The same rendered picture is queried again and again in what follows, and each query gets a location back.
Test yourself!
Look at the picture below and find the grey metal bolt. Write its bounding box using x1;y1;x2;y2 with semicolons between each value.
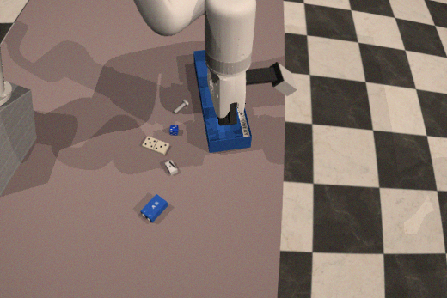
173;100;188;113

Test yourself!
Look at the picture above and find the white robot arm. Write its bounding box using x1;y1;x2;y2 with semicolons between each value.
0;0;297;106

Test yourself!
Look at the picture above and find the cream domino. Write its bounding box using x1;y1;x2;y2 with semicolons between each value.
142;137;169;155

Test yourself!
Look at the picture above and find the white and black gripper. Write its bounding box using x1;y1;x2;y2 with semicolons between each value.
206;64;250;126

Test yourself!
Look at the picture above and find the blue three-compartment bin rack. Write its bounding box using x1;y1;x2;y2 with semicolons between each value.
193;50;252;153

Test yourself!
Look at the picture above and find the blue nine-volt battery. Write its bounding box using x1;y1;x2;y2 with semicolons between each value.
140;194;168;222

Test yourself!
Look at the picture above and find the blue die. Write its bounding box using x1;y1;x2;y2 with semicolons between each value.
169;125;179;136

